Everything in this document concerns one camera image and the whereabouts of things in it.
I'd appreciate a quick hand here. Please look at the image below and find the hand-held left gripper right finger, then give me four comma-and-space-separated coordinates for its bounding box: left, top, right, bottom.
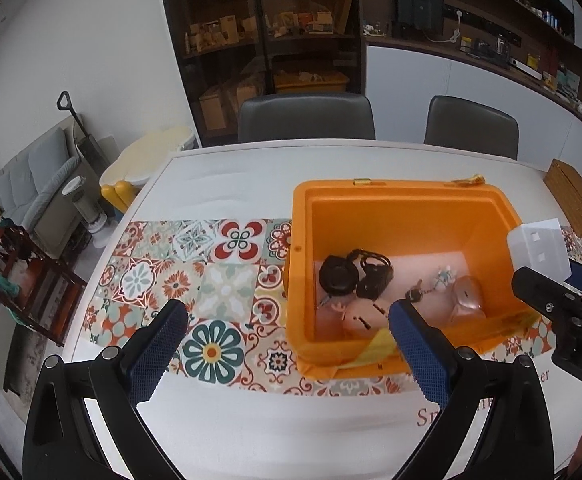
388, 299, 554, 480

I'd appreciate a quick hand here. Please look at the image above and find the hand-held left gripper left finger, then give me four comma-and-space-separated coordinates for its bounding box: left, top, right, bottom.
23, 299, 190, 480

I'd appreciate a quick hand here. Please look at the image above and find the key with figure keychain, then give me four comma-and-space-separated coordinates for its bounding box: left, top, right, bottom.
405, 266, 459, 304

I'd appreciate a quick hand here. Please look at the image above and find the pink piggy bank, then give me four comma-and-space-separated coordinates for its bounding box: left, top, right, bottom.
341, 300, 392, 332

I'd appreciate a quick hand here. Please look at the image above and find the translucent plastic container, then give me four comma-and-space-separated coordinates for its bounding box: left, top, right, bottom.
446, 275, 487, 324

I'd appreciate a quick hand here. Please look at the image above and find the black clip mount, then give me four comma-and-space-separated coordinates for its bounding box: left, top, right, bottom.
347, 249, 395, 299

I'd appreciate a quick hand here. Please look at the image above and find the dark round cable reel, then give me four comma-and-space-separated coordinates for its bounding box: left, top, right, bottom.
319, 255, 360, 297

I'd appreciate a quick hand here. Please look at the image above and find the orange storage box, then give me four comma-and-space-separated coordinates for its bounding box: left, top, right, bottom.
285, 176, 557, 380

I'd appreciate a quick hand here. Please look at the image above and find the patterned table runner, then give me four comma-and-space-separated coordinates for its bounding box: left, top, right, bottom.
82, 218, 579, 397

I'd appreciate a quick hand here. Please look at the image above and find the wicker basket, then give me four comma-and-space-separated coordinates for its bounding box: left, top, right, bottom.
542, 158, 582, 238

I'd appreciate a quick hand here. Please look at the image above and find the red wooden rack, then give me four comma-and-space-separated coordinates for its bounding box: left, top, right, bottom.
0, 225, 88, 347

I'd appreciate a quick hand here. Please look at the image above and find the white tower fan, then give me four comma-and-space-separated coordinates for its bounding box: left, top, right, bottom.
62, 176, 108, 247

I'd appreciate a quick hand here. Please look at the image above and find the grey dining chair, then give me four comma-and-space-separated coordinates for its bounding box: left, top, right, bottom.
237, 94, 376, 143
423, 95, 519, 160

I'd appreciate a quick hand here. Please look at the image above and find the cream baby tub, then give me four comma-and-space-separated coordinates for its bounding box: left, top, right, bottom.
100, 127, 199, 188

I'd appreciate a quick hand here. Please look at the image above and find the black hand cart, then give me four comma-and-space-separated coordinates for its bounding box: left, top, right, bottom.
57, 91, 116, 177

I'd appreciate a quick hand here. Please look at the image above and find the grey sofa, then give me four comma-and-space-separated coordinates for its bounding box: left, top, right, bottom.
0, 127, 82, 228

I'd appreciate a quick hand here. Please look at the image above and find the cardboard box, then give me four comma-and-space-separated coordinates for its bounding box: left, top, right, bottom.
199, 82, 238, 132

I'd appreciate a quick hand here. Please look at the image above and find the dark glass-door cabinet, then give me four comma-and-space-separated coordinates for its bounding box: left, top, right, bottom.
156, 0, 367, 147

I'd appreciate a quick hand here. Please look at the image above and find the wooden wall shelf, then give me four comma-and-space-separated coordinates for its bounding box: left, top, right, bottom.
361, 0, 582, 151

